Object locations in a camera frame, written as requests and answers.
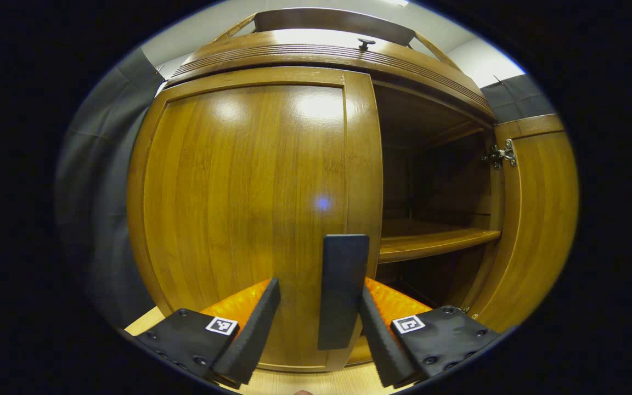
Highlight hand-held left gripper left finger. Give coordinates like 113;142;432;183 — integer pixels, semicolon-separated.
135;277;282;389

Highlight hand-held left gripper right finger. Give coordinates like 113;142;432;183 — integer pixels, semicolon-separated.
359;277;500;388

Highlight black door handle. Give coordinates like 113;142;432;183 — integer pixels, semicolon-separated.
318;234;370;351

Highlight wooden inner cabinet shelf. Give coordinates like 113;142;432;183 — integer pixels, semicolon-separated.
377;219;502;264

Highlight wooden double-door shoe cabinet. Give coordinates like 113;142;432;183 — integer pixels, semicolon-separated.
127;7;580;374

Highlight metal door hinge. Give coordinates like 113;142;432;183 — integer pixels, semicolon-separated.
482;139;518;169

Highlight wooden cabinet drawer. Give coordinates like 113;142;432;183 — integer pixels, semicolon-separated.
167;29;496;122

